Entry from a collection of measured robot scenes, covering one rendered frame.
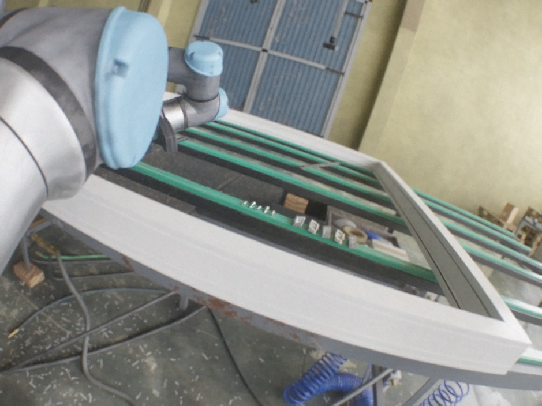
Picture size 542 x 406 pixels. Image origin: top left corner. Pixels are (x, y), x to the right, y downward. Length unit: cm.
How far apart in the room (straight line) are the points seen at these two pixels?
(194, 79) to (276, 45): 653
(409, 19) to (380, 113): 229
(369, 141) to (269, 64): 286
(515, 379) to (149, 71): 69
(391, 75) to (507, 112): 329
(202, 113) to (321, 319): 47
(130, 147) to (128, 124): 2
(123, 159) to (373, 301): 29
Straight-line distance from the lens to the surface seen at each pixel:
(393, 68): 665
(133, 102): 20
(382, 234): 158
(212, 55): 57
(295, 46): 701
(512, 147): 834
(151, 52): 21
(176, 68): 59
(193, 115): 63
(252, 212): 62
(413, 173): 725
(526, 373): 65
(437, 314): 40
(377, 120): 651
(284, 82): 690
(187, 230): 34
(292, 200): 121
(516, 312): 89
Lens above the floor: 111
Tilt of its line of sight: 21 degrees down
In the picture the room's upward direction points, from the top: 18 degrees clockwise
